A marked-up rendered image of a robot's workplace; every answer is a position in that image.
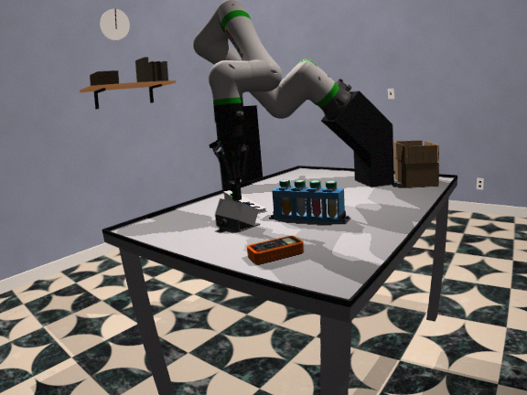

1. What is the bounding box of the orange pocket multimeter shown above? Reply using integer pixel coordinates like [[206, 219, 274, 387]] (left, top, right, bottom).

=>
[[247, 236, 304, 264]]

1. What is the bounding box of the blue test tube rack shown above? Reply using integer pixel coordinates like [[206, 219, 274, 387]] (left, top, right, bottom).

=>
[[272, 185, 345, 224]]

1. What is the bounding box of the white button panel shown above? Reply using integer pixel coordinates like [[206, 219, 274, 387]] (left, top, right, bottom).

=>
[[215, 198, 261, 233]]

